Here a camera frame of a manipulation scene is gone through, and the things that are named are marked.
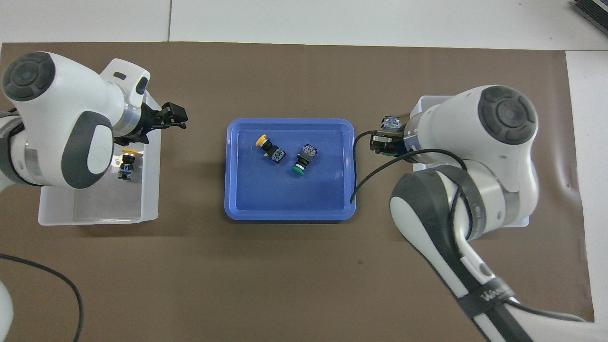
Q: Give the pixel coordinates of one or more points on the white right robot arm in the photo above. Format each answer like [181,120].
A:
[475,133]

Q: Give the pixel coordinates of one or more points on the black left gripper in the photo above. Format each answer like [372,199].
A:
[149,124]

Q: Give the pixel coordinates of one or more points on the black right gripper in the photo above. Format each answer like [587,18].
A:
[403,145]

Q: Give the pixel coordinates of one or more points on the translucent white plastic box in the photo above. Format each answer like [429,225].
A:
[427,102]
[148,199]

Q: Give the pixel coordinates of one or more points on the blue plastic tray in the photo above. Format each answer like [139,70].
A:
[285,199]

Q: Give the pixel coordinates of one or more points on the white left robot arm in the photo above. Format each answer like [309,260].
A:
[61,114]

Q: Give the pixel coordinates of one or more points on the green push button switch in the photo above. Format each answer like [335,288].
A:
[392,123]
[306,154]

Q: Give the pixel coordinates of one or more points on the brown table mat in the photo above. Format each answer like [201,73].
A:
[285,285]

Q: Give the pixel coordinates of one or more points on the yellow push button switch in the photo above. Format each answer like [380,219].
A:
[127,166]
[275,154]

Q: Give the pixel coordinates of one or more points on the dark grey ribbed object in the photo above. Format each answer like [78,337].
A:
[593,8]

